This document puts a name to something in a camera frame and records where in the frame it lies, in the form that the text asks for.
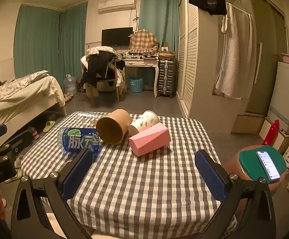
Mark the red bottle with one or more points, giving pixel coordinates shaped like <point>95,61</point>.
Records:
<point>271,133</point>

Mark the white air conditioner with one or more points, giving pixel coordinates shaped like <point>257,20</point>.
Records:
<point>117,5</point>

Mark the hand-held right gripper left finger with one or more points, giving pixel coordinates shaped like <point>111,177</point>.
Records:
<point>76,175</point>

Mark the brown stool with green seat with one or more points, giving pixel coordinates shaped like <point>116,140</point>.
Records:
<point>247,160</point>

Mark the large water jug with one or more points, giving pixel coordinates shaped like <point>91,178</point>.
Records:
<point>70,84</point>

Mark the bed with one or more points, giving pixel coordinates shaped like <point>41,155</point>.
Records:
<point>22,104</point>

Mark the brown paper cup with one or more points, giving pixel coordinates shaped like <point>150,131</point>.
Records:
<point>113,127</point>

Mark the yellow slippers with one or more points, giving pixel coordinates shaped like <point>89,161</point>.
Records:
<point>49,125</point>

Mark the smartphone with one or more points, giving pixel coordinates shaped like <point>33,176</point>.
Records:
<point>267,165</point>

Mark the white fridge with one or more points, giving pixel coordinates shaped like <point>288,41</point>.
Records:
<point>286,92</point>

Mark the grey checkered tablecloth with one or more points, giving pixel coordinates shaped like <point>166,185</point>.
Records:
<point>144,186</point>

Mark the wooden chair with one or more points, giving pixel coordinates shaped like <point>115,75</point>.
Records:
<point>116,79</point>

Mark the grey door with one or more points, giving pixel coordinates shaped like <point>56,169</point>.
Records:
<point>266,54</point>

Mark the black jacket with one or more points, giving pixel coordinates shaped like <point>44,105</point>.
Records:
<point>97,67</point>

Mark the blue drink bottle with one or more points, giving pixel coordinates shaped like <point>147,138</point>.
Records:
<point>77,140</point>

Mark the pale slipper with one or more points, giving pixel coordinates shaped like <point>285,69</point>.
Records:
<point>18,161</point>

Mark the clear plastic cup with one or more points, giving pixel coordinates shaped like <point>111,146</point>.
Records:
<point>87,119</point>

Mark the white sneaker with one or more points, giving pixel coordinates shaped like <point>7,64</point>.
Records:
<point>34,133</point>

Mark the white louvred wardrobe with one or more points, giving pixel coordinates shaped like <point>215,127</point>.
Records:
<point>193,54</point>

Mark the pink faceted cup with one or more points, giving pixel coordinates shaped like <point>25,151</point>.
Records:
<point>148,140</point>

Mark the white storage box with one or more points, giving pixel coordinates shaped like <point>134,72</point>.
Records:
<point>281,135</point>

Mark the white desk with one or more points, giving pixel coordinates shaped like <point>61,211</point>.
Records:
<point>140,63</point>

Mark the green slipper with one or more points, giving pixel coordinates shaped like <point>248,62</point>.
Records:
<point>14,176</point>

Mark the black garment on hanger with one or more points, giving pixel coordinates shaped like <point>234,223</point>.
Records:
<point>206,1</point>

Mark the white hanging towel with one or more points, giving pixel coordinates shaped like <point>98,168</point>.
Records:
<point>234,54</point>

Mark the dark ribbed suitcase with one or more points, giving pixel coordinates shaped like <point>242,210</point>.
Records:
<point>166,78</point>

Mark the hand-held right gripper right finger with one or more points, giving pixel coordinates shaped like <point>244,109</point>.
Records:
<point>211,176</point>

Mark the floral quilt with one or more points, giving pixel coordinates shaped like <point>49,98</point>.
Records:
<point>12,86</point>

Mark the plaid cloth cover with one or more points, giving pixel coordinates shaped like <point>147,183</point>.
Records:
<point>143,39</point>

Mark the cardboard box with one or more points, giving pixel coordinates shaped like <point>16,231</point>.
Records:
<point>167,54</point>

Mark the blue laundry basket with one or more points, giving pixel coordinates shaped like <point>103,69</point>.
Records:
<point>136,84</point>

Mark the black television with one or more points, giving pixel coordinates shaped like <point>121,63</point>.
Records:
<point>117,36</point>

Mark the white leaf-print cup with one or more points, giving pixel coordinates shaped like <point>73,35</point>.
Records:
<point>144,122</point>

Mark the teal window curtain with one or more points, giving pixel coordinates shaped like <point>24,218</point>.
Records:
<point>37,42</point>
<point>73,39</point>
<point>164,17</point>

